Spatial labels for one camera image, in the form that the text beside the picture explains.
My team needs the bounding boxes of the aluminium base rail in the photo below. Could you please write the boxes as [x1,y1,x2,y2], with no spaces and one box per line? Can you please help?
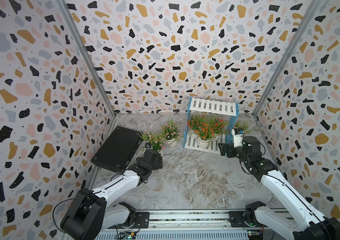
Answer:
[60,209,318,240]

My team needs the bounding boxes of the pink flower pot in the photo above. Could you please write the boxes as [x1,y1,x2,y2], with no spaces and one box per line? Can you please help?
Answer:
[139,131,165,154]
[161,119,181,148]
[233,121,253,135]

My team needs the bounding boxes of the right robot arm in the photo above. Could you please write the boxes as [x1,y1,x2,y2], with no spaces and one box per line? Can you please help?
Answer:
[218,136,340,240]

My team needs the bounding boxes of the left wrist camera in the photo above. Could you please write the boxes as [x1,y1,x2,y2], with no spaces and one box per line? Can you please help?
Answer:
[145,143,153,150]

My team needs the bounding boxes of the red flower pot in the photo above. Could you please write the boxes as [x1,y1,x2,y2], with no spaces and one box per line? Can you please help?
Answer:
[209,116,228,140]
[187,113,208,139]

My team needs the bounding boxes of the black case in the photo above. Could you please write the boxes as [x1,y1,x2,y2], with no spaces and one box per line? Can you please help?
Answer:
[91,126,142,174]

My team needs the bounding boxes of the blue white two-tier rack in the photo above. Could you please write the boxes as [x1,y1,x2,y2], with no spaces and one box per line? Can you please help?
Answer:
[183,97,244,155]

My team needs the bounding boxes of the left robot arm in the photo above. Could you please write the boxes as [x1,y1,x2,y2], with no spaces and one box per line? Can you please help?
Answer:
[55,149,162,240]

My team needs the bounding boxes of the orange flower pot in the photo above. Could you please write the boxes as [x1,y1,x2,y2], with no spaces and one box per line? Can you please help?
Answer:
[195,123,216,149]

